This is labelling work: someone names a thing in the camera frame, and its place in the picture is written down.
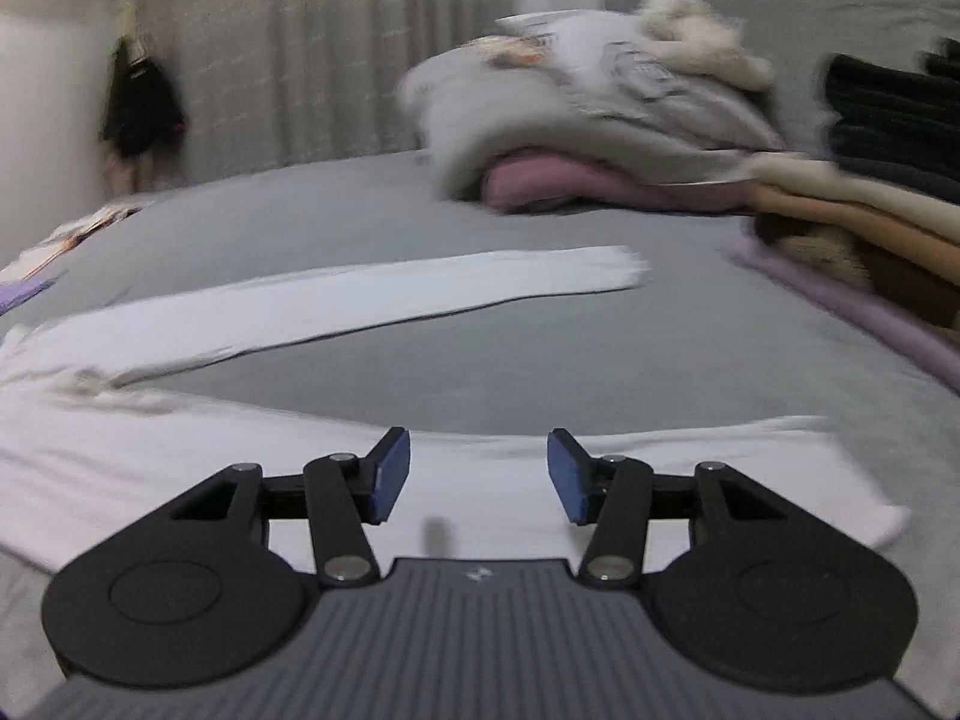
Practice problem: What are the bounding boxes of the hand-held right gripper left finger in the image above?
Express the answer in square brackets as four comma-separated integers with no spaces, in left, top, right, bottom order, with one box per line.
[161,427,412,589]

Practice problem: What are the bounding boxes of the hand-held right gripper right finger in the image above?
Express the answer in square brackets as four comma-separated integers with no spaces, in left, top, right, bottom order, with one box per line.
[547,427,796,590]

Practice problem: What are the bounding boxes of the white garment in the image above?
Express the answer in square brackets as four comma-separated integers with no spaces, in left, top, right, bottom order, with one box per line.
[0,244,912,571]

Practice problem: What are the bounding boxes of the beige folded clothes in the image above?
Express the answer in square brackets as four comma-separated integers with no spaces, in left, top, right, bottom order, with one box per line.
[750,152,960,286]

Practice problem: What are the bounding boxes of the dark hanging clothes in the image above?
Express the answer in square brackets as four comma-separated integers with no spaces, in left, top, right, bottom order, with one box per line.
[99,34,187,162]

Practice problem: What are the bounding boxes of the grey bed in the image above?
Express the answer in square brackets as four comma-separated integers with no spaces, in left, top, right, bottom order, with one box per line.
[0,150,960,720]

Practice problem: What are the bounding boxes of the pink blanket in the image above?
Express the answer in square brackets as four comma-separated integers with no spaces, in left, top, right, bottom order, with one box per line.
[484,150,758,215]

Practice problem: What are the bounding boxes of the purple folded cloth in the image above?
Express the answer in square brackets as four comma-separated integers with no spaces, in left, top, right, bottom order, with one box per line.
[727,236,960,383]

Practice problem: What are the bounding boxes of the brown patterned folded garment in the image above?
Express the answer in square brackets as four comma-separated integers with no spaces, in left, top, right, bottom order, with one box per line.
[754,214,960,327]

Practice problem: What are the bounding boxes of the grey printed duvet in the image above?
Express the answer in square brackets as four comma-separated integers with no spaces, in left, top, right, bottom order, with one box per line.
[397,9,788,200]

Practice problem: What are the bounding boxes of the pink hanging cloth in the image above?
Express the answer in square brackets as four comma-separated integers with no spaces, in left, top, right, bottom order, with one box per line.
[105,150,162,196]

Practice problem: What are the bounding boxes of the purple garment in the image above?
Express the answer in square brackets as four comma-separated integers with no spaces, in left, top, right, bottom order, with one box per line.
[0,277,57,316]

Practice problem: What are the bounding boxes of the white flat cloth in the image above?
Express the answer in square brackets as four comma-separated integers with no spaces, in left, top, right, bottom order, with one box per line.
[0,229,91,280]

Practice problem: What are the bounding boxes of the grey patterned curtain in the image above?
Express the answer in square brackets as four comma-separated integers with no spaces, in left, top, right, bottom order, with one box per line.
[131,0,518,185]

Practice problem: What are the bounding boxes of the cream plush toy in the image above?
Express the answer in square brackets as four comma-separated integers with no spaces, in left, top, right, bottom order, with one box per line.
[637,0,777,91]

